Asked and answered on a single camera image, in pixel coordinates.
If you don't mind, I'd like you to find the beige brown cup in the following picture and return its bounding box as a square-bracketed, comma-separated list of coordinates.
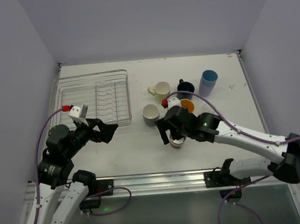
[169, 137, 186, 149]

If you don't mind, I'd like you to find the dark teal mug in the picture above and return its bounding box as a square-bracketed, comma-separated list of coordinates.
[142, 104, 160, 127]

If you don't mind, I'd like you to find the yellow-green cup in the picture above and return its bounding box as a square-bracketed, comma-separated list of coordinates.
[147, 81, 171, 102]

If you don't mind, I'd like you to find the dark blue mug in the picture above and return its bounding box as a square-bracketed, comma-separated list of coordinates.
[177, 79, 195, 100]

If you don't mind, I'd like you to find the lavender plastic cup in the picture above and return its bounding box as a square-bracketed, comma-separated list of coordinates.
[199, 83, 213, 97]

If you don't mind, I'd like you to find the light blue cup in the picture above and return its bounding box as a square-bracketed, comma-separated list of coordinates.
[200, 69, 218, 89]

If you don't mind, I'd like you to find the clear glass cup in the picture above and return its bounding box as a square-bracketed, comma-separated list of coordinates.
[198, 103, 216, 114]

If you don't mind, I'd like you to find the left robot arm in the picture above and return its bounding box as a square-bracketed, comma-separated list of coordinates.
[27, 119, 118, 224]

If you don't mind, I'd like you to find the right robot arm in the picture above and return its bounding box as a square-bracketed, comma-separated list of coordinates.
[156, 106, 300, 184]

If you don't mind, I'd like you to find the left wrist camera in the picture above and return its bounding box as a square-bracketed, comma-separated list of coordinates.
[68, 104, 89, 126]

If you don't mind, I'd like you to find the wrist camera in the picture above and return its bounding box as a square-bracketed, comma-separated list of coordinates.
[161, 97, 181, 110]
[68, 104, 89, 126]

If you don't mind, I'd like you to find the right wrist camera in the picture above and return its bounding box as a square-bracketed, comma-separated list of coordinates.
[161, 97, 181, 110]

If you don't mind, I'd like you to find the metal wire dish rack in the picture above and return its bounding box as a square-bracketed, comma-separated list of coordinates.
[49, 69, 132, 126]

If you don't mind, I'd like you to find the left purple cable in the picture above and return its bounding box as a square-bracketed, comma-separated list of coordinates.
[14, 105, 79, 224]

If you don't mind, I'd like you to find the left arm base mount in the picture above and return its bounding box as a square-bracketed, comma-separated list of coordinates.
[79, 179, 114, 213]

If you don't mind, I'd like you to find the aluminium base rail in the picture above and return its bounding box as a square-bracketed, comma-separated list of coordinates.
[22, 160, 298, 205]

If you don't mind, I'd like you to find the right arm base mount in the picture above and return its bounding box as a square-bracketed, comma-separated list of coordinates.
[203, 167, 251, 198]

